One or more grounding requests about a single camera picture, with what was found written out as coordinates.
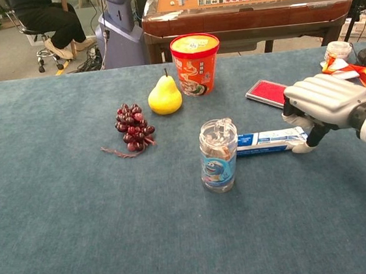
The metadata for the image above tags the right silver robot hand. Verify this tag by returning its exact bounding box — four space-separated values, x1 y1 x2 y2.
277 69 366 156

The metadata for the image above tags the blue and white toothpaste tube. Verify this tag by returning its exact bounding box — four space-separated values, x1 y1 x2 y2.
234 125 310 158

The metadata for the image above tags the red instant noodle cup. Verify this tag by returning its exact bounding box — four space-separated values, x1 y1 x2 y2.
168 31 225 99

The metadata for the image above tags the small clear plastic jar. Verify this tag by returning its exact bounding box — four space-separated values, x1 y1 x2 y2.
322 40 355 64

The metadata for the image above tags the red ink pad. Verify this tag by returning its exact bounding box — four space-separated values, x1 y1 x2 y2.
244 77 290 113

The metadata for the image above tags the brown mahjong table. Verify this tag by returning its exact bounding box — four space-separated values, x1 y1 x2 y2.
139 0 358 66

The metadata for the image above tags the clear jar with cartoon label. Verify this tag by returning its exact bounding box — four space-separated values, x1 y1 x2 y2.
195 116 244 195

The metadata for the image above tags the yellow pear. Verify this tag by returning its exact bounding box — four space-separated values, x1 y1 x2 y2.
144 66 185 118

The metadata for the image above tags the dark red grape bunch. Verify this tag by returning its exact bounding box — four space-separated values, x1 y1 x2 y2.
96 100 159 161

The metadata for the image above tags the blue felt table cloth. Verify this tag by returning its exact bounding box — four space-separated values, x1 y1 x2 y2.
0 41 366 274

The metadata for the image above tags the person in black clothes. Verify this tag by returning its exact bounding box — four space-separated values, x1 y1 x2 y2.
0 0 98 68

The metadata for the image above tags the black swivel stool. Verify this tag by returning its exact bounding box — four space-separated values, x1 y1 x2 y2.
4 5 75 77

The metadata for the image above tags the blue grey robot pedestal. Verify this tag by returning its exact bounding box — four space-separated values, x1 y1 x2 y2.
91 0 148 70

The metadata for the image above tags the black floor cable bundle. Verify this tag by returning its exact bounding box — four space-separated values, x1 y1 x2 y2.
67 44 104 74

